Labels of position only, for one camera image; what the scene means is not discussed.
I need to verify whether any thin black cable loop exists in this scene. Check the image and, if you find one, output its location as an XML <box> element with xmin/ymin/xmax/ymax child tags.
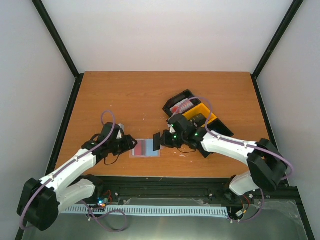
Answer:
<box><xmin>103</xmin><ymin>153</ymin><xmax>121</xmax><ymax>166</ymax></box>

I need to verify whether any red white card stack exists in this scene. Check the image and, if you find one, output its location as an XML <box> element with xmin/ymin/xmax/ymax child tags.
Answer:
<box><xmin>170</xmin><ymin>98</ymin><xmax>194</xmax><ymax>114</ymax></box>

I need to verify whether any right black frame post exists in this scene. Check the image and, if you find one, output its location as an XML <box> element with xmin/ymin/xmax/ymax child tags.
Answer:
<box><xmin>251</xmin><ymin>0</ymin><xmax>304</xmax><ymax>81</ymax></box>

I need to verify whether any left black frame post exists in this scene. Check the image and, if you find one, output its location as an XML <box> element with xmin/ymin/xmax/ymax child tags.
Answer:
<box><xmin>32</xmin><ymin>0</ymin><xmax>81</xmax><ymax>79</ymax></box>

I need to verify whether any black left card bin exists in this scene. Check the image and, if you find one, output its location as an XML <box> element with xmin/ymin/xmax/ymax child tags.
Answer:
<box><xmin>162</xmin><ymin>89</ymin><xmax>201</xmax><ymax>117</ymax></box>

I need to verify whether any black frame post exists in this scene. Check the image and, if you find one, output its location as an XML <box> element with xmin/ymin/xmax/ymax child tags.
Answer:
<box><xmin>32</xmin><ymin>0</ymin><xmax>81</xmax><ymax>79</ymax></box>
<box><xmin>251</xmin><ymin>0</ymin><xmax>304</xmax><ymax>81</ymax></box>

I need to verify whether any black credit card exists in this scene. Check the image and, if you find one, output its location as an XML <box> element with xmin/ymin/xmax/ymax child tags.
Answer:
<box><xmin>153</xmin><ymin>132</ymin><xmax>161</xmax><ymax>152</ymax></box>

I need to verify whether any red white credit card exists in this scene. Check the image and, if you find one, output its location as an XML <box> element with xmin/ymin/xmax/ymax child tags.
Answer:
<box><xmin>132</xmin><ymin>139</ymin><xmax>146</xmax><ymax>157</ymax></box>

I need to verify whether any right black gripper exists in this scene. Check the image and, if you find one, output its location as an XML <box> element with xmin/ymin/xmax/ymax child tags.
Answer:
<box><xmin>157</xmin><ymin>129</ymin><xmax>186</xmax><ymax>149</ymax></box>

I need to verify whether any black right card bin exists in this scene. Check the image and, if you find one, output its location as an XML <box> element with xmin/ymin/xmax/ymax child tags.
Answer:
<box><xmin>197</xmin><ymin>119</ymin><xmax>235</xmax><ymax>159</ymax></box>

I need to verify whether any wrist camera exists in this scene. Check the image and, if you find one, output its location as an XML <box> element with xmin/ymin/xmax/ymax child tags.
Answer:
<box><xmin>168</xmin><ymin>124</ymin><xmax>176</xmax><ymax>134</ymax></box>
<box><xmin>115</xmin><ymin>123</ymin><xmax>125</xmax><ymax>140</ymax></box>

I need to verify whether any yellow middle card bin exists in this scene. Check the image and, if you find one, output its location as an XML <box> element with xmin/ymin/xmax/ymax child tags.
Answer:
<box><xmin>182</xmin><ymin>103</ymin><xmax>218</xmax><ymax>127</ymax></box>

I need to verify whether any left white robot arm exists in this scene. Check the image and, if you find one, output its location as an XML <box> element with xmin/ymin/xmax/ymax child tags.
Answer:
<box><xmin>16</xmin><ymin>122</ymin><xmax>138</xmax><ymax>231</ymax></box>

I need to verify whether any black card stack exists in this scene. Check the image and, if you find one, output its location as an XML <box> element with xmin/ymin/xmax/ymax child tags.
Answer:
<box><xmin>189</xmin><ymin>113</ymin><xmax>207</xmax><ymax>128</ymax></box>

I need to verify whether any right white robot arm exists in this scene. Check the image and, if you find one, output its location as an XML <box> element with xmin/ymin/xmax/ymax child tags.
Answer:
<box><xmin>153</xmin><ymin>113</ymin><xmax>288</xmax><ymax>201</ymax></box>

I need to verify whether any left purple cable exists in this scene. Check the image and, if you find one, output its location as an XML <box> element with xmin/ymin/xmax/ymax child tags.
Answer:
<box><xmin>19</xmin><ymin>109</ymin><xmax>128</xmax><ymax>232</ymax></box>

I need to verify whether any light blue cable duct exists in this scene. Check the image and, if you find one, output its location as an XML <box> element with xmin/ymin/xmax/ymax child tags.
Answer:
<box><xmin>59</xmin><ymin>204</ymin><xmax>229</xmax><ymax>217</ymax></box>

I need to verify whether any black card bin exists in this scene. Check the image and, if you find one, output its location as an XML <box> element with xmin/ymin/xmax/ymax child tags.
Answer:
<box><xmin>197</xmin><ymin>119</ymin><xmax>235</xmax><ymax>159</ymax></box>
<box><xmin>162</xmin><ymin>89</ymin><xmax>201</xmax><ymax>117</ymax></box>

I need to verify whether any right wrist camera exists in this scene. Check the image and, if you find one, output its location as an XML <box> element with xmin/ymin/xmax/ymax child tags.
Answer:
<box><xmin>168</xmin><ymin>124</ymin><xmax>176</xmax><ymax>134</ymax></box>

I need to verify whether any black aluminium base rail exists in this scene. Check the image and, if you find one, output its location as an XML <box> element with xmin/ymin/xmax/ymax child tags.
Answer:
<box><xmin>32</xmin><ymin>174</ymin><xmax>300</xmax><ymax>208</ymax></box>

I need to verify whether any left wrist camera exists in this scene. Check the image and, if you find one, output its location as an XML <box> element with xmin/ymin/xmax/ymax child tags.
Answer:
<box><xmin>115</xmin><ymin>123</ymin><xmax>125</xmax><ymax>140</ymax></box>

